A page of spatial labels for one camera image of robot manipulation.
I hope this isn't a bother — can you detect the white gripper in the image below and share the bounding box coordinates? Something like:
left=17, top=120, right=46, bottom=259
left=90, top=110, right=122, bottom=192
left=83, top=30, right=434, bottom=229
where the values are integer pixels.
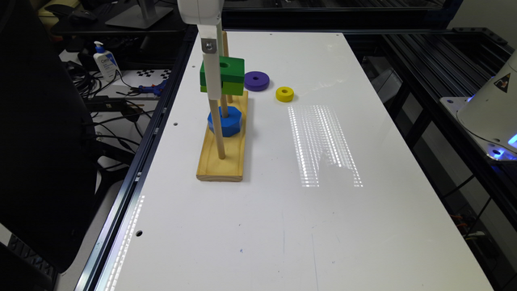
left=177, top=0, right=225, bottom=100

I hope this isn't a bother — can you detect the green square block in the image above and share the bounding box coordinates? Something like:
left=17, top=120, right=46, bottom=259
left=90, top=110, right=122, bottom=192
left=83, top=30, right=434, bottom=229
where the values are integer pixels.
left=220, top=56, right=245, bottom=95

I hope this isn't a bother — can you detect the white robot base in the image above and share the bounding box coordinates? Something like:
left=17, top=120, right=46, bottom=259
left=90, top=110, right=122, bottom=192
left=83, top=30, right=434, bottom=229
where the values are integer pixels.
left=440, top=54, right=516, bottom=162

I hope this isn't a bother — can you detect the blue octagonal block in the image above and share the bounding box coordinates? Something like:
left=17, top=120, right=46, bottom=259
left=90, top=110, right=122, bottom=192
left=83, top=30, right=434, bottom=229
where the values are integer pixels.
left=221, top=107, right=242, bottom=137

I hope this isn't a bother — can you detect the rear wooden peg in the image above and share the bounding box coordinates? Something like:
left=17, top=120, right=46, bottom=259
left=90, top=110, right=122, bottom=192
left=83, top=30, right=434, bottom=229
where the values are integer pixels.
left=222, top=31, right=233, bottom=103

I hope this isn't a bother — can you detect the checkerboard calibration sheet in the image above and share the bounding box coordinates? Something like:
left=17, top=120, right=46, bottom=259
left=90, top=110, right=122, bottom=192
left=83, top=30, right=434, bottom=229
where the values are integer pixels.
left=137, top=70, right=170, bottom=79

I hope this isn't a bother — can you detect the silver monitor stand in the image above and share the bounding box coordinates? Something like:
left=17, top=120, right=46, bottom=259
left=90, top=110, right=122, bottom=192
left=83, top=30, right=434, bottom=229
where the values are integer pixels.
left=105, top=0, right=174, bottom=29

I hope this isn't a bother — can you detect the front wooden peg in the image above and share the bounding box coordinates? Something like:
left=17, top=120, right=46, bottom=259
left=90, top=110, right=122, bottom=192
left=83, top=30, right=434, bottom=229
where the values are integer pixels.
left=209, top=99, right=225, bottom=159

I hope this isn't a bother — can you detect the white lotion pump bottle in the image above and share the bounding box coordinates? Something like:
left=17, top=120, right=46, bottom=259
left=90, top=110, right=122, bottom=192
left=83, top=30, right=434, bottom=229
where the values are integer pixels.
left=93, top=41, right=120, bottom=82

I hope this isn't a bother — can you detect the wooden peg base board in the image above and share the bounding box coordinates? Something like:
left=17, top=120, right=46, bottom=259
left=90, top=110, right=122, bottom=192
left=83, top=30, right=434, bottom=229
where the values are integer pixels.
left=196, top=91, right=248, bottom=182

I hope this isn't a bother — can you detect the black computer mouse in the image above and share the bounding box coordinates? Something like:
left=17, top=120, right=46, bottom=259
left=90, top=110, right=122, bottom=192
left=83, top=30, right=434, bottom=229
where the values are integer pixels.
left=68, top=10, right=98, bottom=24

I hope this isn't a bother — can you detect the purple ring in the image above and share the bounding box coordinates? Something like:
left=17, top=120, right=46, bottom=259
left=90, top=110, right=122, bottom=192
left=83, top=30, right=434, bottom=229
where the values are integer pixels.
left=243, top=70, right=271, bottom=92

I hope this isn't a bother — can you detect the blue handled tool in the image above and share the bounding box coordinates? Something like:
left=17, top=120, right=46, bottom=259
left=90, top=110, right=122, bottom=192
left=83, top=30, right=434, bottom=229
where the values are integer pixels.
left=137, top=80, right=166, bottom=96

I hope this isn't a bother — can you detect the yellow ring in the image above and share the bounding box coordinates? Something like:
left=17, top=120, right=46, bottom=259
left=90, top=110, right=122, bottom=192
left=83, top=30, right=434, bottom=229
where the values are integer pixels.
left=275, top=86, right=295, bottom=103

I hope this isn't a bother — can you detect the black aluminium frame rail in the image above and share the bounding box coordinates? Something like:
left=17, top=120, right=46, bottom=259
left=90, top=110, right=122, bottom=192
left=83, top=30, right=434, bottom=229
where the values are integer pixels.
left=375, top=27, right=517, bottom=227

